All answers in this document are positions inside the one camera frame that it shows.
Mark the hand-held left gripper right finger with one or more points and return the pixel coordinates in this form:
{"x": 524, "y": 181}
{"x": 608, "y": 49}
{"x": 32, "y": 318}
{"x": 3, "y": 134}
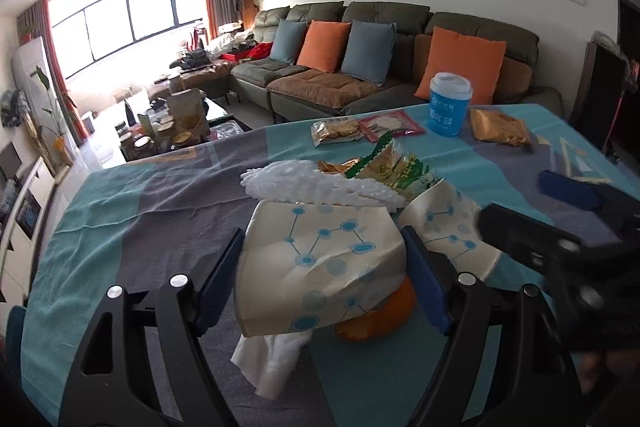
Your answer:
{"x": 427, "y": 282}

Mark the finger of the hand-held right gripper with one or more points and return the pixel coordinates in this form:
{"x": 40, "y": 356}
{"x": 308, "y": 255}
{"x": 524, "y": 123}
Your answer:
{"x": 525, "y": 239}
{"x": 570, "y": 192}

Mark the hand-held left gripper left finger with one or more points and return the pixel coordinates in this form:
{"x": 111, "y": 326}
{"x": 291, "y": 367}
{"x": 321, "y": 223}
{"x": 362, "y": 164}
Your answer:
{"x": 220, "y": 287}

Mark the crushed blue-patterned paper cup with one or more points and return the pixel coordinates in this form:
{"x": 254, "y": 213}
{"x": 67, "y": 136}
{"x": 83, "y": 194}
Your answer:
{"x": 450, "y": 222}
{"x": 320, "y": 267}

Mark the orange peel piece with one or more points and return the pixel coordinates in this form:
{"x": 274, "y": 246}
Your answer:
{"x": 375, "y": 319}

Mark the white tissue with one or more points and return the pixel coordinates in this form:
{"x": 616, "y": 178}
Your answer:
{"x": 272, "y": 364}

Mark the green yellow snack wrapper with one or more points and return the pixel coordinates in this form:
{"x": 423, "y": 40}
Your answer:
{"x": 395, "y": 169}

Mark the white bubble wrap sheet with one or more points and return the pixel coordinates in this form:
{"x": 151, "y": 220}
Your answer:
{"x": 310, "y": 184}

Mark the small gold foil wrapper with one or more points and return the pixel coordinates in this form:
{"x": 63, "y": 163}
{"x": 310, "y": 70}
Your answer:
{"x": 335, "y": 168}

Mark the dark blue plastic basin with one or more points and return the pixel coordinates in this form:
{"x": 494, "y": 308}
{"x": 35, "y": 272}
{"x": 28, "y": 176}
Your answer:
{"x": 16, "y": 342}

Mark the golden snack packet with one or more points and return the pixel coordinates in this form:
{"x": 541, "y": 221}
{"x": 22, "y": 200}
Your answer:
{"x": 500, "y": 128}

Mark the dark framed panel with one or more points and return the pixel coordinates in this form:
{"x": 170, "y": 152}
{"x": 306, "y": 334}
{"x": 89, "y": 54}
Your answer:
{"x": 600, "y": 92}

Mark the blue cup with white lid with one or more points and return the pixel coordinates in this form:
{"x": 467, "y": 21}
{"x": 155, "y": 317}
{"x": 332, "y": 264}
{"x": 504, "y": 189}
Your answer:
{"x": 449, "y": 107}

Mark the red white snack packet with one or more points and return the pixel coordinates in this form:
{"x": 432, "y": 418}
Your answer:
{"x": 392, "y": 126}

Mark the glass coffee table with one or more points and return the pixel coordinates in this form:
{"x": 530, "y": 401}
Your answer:
{"x": 225, "y": 127}

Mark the group of jars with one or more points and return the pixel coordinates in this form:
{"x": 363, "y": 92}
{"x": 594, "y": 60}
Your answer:
{"x": 150, "y": 139}

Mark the orange cushion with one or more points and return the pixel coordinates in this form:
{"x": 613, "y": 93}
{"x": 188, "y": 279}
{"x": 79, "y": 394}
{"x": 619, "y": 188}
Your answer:
{"x": 460, "y": 64}
{"x": 322, "y": 47}

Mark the brown paper bag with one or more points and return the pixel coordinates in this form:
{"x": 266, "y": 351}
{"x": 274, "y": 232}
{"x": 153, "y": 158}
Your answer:
{"x": 189, "y": 114}

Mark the clear cookie packet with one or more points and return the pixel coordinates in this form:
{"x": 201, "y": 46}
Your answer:
{"x": 337, "y": 131}

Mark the dark bottle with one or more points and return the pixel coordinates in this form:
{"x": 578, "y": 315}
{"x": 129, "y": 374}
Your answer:
{"x": 130, "y": 114}

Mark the green corner sofa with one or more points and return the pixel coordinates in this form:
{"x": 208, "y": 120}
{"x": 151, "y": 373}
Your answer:
{"x": 465, "y": 24}

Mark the white TV cabinet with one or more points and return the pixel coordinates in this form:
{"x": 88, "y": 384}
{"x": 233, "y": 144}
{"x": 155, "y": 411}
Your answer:
{"x": 25, "y": 232}

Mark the grey waste bin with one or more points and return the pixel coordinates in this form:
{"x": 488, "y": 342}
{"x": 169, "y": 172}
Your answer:
{"x": 87, "y": 126}

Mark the brown sofa seat pad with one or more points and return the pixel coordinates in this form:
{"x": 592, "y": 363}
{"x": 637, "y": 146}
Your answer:
{"x": 320, "y": 87}

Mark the blue-grey cushion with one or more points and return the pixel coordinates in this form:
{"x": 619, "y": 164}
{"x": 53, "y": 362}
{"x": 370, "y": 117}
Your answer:
{"x": 288, "y": 42}
{"x": 367, "y": 54}

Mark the pile of clothes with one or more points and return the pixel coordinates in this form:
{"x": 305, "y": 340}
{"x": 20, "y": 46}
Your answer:
{"x": 220, "y": 49}

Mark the small black monitor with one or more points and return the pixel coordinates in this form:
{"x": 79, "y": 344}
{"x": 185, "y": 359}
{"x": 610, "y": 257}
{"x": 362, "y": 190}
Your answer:
{"x": 9, "y": 162}

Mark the tall potted plant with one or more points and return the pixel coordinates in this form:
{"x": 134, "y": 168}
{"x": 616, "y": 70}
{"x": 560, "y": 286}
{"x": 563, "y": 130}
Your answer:
{"x": 42, "y": 79}

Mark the patterned cloth covered fan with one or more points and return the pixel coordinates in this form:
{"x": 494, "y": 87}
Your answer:
{"x": 12, "y": 107}

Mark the wooden shelf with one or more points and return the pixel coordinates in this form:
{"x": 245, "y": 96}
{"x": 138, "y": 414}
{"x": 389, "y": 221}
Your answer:
{"x": 250, "y": 12}

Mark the wide black-framed window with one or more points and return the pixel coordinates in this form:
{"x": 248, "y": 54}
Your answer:
{"x": 130, "y": 17}

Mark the white standing air conditioner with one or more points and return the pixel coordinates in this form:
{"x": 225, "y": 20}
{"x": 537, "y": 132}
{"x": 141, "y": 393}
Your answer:
{"x": 30, "y": 72}

